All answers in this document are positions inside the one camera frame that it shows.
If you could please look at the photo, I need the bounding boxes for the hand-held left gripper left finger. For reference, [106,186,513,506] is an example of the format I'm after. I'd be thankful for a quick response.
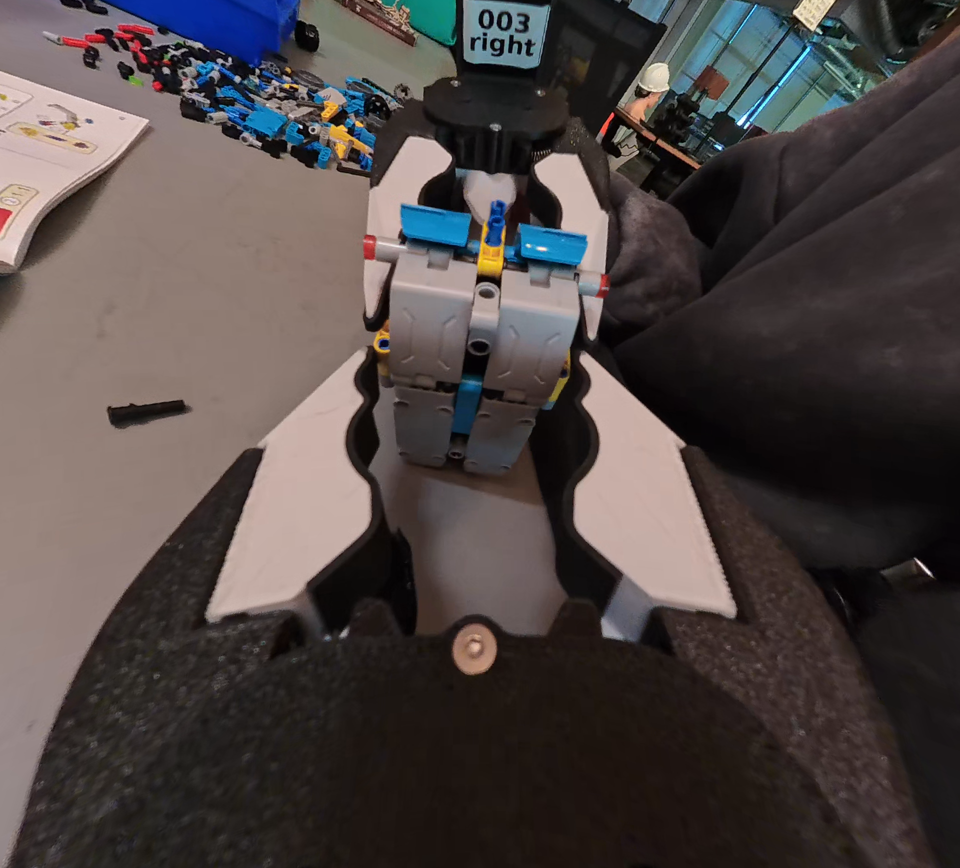
[204,348,395,623]

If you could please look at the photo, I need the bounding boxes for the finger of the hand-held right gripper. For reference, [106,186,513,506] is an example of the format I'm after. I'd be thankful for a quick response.
[529,154,612,344]
[363,135,455,328]

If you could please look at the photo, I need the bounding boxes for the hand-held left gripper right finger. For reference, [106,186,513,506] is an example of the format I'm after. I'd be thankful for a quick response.
[553,349,740,643]

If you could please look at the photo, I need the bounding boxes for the blue brick toy car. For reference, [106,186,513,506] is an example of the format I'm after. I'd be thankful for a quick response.
[362,199,610,477]

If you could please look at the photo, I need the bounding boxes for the black brick axle pin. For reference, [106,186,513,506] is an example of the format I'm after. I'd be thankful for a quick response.
[107,399,189,429]

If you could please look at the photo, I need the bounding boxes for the person's right forearm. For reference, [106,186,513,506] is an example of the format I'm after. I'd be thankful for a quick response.
[600,170,710,348]

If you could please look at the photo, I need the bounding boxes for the grey desk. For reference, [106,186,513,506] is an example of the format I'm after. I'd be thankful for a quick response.
[0,0,624,868]

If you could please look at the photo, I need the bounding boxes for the brown model on base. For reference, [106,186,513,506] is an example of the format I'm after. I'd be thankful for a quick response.
[341,0,419,48]

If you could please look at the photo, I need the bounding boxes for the pile of small brick parts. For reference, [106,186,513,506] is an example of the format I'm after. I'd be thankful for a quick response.
[43,20,412,177]

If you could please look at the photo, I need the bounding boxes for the open instruction booklet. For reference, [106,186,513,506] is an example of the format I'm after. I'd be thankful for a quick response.
[0,71,150,276]

